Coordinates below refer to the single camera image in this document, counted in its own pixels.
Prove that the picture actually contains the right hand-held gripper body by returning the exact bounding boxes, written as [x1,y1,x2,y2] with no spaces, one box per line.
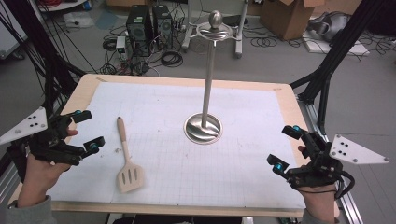
[284,130,390,190]

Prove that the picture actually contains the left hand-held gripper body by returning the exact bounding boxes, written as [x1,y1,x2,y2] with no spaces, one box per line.
[0,106,88,166]

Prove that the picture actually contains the wooden slotted spatula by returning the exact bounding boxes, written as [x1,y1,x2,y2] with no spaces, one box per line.
[116,116,146,194]

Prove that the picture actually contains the metal utensil stand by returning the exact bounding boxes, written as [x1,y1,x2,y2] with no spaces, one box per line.
[182,9,234,146]

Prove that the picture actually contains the person's right hand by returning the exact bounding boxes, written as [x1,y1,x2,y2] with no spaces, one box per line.
[297,145,340,223]

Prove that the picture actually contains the person's left hand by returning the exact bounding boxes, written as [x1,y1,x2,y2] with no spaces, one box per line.
[17,129,78,209]

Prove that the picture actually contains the small white device box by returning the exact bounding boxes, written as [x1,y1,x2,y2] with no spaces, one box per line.
[115,35,127,54]

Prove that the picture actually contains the white grid mat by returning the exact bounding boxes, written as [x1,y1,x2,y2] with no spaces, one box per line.
[46,81,306,210]

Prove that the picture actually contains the clear plastic bag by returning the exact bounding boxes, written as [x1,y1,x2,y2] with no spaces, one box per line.
[64,11,94,29]

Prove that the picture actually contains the white rolling stand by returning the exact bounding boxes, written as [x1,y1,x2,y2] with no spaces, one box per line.
[181,0,250,60]

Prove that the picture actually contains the white flat board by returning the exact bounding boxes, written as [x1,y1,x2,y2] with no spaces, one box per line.
[302,31,372,57]

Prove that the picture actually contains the black computer tower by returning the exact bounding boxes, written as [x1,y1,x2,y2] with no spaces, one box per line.
[125,5,153,58]
[151,4,174,50]

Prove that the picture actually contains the white cabinet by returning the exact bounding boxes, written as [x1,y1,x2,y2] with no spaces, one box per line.
[0,0,29,60]

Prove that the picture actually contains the round white table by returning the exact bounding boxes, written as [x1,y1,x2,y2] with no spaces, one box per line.
[36,0,87,13]

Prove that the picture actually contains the cardboard box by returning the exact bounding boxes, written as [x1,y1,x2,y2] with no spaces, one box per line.
[260,0,326,41]

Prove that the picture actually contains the grey bag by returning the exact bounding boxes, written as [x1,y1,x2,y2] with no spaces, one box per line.
[307,11,353,43]

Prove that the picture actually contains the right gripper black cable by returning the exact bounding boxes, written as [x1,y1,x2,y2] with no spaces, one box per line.
[334,169,356,200]

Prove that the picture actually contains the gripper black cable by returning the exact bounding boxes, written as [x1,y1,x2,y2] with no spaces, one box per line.
[334,169,356,200]
[6,139,32,183]

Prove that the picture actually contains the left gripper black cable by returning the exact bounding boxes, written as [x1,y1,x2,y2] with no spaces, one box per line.
[6,139,32,183]

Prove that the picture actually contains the aluminium rail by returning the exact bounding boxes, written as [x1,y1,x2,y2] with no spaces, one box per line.
[0,161,20,203]
[297,92,363,224]

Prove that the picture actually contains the black frame struts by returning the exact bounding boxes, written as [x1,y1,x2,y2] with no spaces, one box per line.
[289,0,387,134]
[0,0,87,118]

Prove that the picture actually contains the coiled black cable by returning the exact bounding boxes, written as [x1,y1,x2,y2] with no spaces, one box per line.
[250,36,278,49]
[160,50,184,68]

